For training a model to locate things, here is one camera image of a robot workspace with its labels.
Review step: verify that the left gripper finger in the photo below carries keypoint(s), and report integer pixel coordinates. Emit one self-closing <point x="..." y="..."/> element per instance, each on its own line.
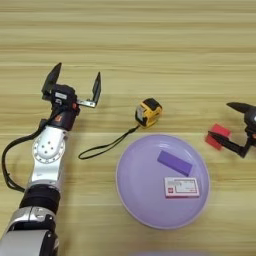
<point x="51" y="82"/>
<point x="96" y="89"/>

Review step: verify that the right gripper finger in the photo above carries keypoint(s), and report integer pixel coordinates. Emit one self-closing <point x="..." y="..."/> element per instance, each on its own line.
<point x="233" y="144"/>
<point x="243" y="107"/>

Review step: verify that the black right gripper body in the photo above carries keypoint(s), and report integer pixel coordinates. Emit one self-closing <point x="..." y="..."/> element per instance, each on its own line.
<point x="252" y="136"/>

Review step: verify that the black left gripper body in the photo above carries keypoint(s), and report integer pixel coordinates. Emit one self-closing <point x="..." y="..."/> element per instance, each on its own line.
<point x="65" y="118"/>

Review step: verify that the red foam cube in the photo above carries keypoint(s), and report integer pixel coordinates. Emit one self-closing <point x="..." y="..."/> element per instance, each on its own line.
<point x="221" y="130"/>

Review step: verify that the yellow black tape measure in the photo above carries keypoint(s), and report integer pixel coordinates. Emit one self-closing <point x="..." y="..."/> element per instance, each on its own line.
<point x="150" y="113"/>

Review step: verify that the white red card box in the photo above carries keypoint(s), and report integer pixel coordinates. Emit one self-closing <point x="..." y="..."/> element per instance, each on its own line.
<point x="182" y="187"/>

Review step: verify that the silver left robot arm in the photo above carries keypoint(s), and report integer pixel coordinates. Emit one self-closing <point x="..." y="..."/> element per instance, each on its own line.
<point x="46" y="160"/>

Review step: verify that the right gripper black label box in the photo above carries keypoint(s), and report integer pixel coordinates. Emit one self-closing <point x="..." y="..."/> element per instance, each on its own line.
<point x="252" y="119"/>

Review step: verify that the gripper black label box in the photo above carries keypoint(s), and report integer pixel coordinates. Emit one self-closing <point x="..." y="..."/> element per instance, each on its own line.
<point x="252" y="119"/>
<point x="62" y="95"/>

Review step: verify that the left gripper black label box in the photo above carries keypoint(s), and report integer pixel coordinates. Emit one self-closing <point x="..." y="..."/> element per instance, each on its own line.
<point x="62" y="95"/>

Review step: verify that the purple rectangular block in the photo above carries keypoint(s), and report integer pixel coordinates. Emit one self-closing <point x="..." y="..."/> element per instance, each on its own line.
<point x="176" y="162"/>

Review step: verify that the purple round plate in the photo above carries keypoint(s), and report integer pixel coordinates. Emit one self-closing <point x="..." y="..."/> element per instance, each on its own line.
<point x="150" y="206"/>

